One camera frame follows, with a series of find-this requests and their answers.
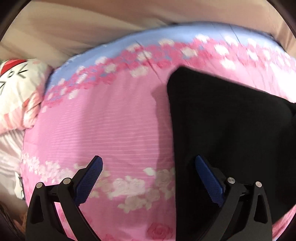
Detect cat print pillow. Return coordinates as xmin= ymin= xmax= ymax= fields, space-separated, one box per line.
xmin=0 ymin=58 xmax=52 ymax=135

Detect pink floral bedsheet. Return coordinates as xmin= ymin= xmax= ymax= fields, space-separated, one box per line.
xmin=20 ymin=22 xmax=296 ymax=241

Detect beige curtain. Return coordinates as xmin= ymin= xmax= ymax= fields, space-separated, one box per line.
xmin=0 ymin=0 xmax=294 ymax=70

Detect black pants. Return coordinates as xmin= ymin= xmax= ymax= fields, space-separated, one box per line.
xmin=166 ymin=66 xmax=296 ymax=241

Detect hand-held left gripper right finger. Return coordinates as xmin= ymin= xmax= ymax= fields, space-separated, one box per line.
xmin=195 ymin=155 xmax=273 ymax=241

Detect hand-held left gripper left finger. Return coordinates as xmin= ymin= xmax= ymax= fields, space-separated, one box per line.
xmin=25 ymin=155 xmax=103 ymax=241

